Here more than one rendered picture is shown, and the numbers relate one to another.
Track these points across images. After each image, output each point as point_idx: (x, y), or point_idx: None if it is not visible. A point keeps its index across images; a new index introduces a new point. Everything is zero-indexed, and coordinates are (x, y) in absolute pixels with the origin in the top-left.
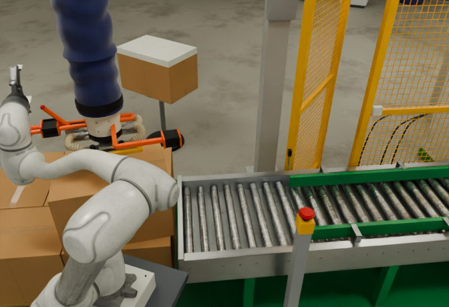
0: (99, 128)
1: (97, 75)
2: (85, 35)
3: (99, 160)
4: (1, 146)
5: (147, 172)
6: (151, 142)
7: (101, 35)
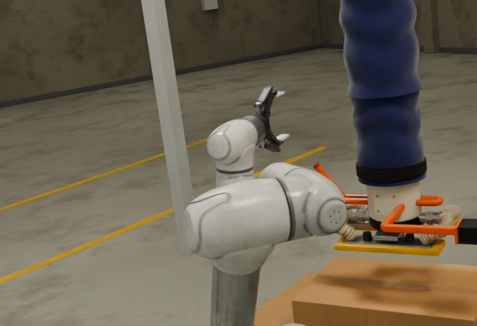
0: (380, 207)
1: (381, 120)
2: (370, 61)
3: (277, 170)
4: (216, 165)
5: (310, 179)
6: (437, 230)
7: (392, 62)
